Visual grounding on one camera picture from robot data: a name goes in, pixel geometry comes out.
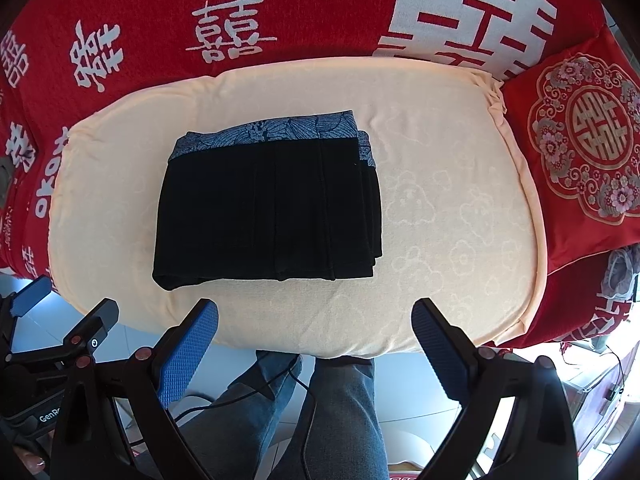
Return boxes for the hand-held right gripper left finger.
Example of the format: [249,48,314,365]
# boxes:
[52,298,220,480]

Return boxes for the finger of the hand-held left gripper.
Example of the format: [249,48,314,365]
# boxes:
[0,275,54,361]
[64,297,121,361]

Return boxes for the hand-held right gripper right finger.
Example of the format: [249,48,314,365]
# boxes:
[410,297,577,480]

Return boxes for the black pants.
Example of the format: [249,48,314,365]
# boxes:
[152,109,384,291]

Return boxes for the person's left hand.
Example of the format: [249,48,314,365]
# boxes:
[14,447,53,478]

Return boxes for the person's left leg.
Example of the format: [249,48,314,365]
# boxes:
[172,350,304,480]

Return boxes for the person's leg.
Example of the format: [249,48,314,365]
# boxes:
[172,350,304,480]
[272,356,391,480]

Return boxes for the person's legs in jeans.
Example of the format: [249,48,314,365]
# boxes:
[172,352,321,480]

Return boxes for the person's right leg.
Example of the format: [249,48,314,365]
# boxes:
[272,356,391,480]

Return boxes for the cream cushion pad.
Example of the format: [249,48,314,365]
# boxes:
[46,55,546,360]

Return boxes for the cardboard box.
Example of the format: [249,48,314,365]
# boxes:
[562,347,632,463]

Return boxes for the grey lace cloth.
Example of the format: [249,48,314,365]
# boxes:
[599,247,640,303]

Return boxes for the red floral cushion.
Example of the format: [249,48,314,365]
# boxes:
[500,22,640,277]

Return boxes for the red printed blanket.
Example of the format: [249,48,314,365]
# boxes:
[0,0,640,356]

